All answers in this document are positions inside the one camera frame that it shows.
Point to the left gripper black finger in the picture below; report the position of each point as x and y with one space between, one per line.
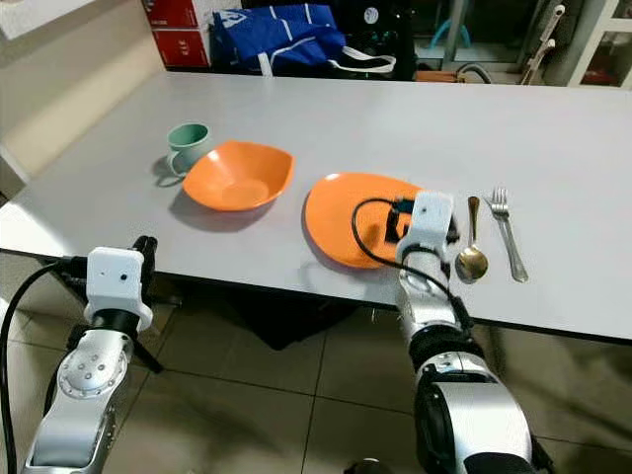
145 245

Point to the orange plastic plate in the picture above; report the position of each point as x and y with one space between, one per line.
341 217

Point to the green ceramic mug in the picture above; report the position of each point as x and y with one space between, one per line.
188 146

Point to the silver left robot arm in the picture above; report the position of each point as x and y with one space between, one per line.
89 375

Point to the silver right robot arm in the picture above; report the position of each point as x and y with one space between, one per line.
484 415

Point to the gold metal spoon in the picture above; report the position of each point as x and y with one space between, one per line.
472 264

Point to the black table leg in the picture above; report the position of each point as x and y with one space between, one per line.
148 355

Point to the orange plastic bowl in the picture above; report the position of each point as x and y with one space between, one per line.
237 178

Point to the silver metal fork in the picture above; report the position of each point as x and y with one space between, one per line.
511 237

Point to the black and white sneaker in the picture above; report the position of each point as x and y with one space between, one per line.
365 63

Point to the black machine with round gauge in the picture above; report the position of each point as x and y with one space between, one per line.
395 35

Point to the red cardboard box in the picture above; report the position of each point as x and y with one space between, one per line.
173 12
183 49

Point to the blue bag with white trim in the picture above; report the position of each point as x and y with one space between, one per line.
276 35

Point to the pale counter slab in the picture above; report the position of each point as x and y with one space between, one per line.
49 15

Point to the white glass-door cabinet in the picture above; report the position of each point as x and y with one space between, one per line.
602 39

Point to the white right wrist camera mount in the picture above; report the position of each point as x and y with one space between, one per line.
430 222

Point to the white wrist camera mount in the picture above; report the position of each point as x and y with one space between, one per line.
117 281
430 222

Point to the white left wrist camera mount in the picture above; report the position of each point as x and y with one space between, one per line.
117 281

